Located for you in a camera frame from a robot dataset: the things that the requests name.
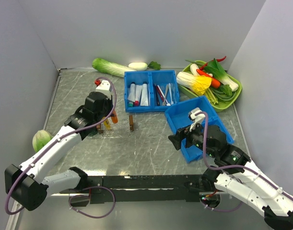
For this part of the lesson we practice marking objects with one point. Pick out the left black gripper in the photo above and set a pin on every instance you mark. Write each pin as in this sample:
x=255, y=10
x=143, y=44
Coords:
x=110, y=102

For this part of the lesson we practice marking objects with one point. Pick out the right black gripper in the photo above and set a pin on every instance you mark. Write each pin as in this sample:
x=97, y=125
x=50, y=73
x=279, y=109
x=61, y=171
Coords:
x=181, y=133

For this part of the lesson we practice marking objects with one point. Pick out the yellow toothpaste tube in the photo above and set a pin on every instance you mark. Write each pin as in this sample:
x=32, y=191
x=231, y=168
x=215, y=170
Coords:
x=107, y=124

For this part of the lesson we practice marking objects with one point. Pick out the orange toothpaste tube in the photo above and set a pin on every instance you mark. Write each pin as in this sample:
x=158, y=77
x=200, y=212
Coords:
x=114, y=117

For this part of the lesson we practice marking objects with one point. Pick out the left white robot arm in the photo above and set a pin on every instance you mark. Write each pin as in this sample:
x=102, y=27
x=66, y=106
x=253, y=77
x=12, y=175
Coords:
x=29, y=184

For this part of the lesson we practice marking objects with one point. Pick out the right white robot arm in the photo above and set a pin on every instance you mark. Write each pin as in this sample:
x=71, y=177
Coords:
x=236, y=174

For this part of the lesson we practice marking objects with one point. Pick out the white toothpaste tube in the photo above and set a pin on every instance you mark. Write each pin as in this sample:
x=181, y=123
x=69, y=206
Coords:
x=132, y=92

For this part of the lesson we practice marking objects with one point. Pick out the white toothbrush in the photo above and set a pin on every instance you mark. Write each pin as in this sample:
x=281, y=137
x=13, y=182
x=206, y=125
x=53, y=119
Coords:
x=168, y=92

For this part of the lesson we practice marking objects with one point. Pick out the red toothbrush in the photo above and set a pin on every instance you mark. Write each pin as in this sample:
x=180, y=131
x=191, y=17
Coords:
x=159, y=93

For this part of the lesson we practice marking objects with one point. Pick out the blue toiletry double bin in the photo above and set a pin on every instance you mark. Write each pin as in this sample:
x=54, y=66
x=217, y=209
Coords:
x=150, y=78

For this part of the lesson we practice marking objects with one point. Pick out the green vegetable tray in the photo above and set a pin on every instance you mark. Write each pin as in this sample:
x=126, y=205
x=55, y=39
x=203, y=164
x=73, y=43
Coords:
x=227, y=92

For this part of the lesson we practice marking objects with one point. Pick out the long green napa cabbage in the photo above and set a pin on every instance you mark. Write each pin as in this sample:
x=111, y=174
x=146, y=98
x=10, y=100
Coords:
x=104, y=66

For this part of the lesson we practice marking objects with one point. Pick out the white radish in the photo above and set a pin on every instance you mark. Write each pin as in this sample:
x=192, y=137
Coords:
x=138, y=66

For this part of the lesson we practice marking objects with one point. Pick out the yellow white cabbage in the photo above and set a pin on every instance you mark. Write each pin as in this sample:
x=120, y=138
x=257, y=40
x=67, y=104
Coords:
x=198, y=84

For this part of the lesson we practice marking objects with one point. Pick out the green beans bundle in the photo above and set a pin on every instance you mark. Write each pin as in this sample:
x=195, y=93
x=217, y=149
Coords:
x=214, y=96

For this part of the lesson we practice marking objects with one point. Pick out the small green cabbage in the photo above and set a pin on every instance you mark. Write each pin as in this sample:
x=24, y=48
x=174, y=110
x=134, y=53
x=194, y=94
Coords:
x=40, y=139

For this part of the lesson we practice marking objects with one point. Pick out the orange carrot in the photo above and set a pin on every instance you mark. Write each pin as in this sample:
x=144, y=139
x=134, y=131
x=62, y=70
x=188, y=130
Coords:
x=215, y=83

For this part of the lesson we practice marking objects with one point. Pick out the bok choy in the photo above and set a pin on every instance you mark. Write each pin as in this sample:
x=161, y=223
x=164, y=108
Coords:
x=220, y=74

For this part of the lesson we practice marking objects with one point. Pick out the red chili pepper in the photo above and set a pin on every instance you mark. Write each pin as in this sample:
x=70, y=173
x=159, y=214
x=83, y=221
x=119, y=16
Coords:
x=208, y=62

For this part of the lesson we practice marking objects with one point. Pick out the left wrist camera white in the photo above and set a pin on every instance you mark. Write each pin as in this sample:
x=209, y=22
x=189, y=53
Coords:
x=104, y=87

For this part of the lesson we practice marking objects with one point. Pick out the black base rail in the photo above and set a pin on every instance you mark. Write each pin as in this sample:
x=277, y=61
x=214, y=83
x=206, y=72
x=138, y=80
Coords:
x=138, y=188

